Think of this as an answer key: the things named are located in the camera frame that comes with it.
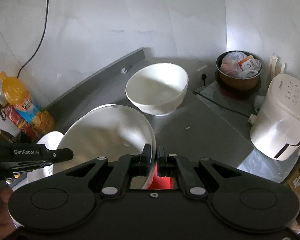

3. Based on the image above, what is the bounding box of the person's left hand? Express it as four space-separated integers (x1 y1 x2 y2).
0 186 16 233

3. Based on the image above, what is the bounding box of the brown pot with bags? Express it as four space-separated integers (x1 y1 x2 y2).
215 50 263 92

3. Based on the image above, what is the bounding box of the large white plate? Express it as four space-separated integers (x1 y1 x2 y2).
53 105 156 189

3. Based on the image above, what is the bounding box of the white air fryer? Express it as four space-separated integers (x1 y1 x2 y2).
250 74 300 161

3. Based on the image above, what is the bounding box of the red rimmed bowl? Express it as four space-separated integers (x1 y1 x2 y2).
147 164 174 190

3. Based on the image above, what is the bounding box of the white ceramic bowl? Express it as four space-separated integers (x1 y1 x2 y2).
125 63 189 116

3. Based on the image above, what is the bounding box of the orange juice bottle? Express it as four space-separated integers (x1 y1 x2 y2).
0 71 55 135

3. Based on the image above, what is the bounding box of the black power cable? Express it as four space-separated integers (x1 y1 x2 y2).
16 0 50 79

